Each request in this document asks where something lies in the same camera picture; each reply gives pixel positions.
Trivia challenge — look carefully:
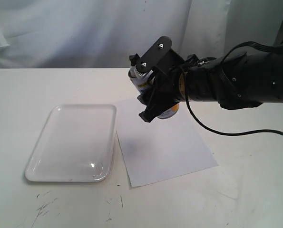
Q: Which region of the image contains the polka dot spray can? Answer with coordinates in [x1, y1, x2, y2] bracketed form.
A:
[128, 66, 179, 119]

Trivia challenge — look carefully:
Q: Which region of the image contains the black cable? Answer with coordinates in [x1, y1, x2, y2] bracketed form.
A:
[146, 41, 283, 140]

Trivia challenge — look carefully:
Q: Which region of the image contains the white backdrop curtain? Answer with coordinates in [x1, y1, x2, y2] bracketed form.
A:
[0, 0, 283, 68]

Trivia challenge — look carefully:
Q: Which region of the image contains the white paper sheet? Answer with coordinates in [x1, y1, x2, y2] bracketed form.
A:
[115, 99, 218, 187]

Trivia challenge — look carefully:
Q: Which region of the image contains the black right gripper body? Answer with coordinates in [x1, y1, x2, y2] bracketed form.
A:
[151, 49, 216, 103]

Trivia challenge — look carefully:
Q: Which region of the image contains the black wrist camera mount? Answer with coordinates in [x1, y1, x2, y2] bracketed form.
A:
[136, 36, 172, 73]

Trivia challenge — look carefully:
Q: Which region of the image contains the white plastic tray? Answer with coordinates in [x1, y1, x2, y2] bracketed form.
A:
[25, 104, 117, 183]

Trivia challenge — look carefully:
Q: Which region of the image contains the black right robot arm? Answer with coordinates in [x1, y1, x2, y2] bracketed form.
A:
[129, 41, 283, 123]

